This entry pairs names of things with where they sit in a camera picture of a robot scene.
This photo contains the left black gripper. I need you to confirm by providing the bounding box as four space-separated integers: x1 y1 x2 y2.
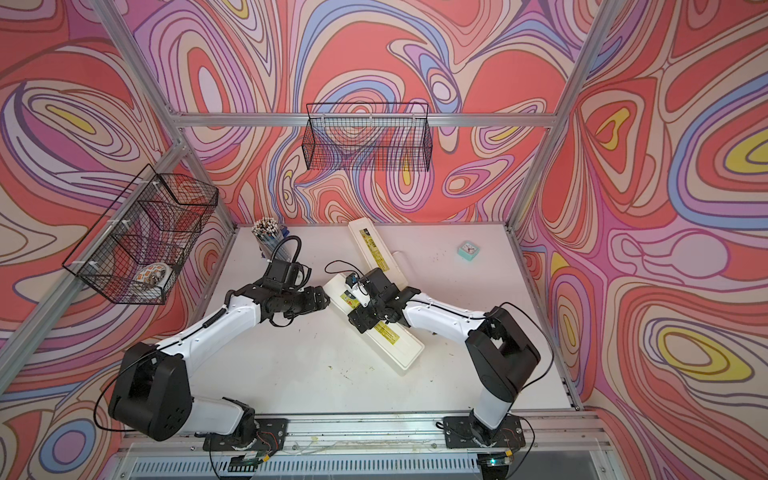
280 284 332 319

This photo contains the cream wrap dispenser with label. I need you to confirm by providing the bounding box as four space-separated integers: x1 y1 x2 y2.
323 274 425 376

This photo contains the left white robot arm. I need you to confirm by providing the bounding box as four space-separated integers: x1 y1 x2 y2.
108 260 330 450

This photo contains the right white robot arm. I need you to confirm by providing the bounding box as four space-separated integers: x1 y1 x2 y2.
344 268 541 436

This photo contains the cup of pencils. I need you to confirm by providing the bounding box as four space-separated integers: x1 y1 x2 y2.
251 217 289 259

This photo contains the small teal box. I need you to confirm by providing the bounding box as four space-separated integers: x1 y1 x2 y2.
457 241 480 261

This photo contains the patterned bowl in basket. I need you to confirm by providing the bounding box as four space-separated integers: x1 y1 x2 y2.
131 262 172 296

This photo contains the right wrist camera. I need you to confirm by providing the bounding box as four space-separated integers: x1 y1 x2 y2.
343 273 370 309

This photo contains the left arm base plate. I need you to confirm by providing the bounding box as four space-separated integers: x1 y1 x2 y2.
203 417 289 454

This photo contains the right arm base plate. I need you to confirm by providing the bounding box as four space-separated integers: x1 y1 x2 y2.
435 413 526 452

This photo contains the black wire basket left wall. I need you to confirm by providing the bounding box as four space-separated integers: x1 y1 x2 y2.
62 165 219 305

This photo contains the black wire basket wall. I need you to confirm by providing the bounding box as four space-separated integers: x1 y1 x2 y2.
301 101 433 173
62 165 219 305

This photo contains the black wire basket back wall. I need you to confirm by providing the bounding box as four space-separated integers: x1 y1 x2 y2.
301 101 433 173

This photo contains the aluminium rail at front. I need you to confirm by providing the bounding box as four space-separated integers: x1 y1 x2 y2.
106 411 629 479

